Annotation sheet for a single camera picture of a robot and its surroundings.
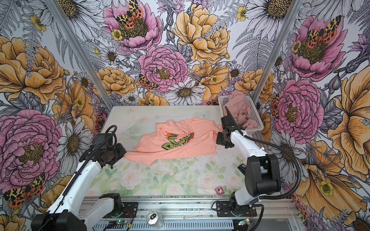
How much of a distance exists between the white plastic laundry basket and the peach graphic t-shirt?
Result: 0.18 metres

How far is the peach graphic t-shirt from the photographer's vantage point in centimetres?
95

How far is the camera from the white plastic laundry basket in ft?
3.30
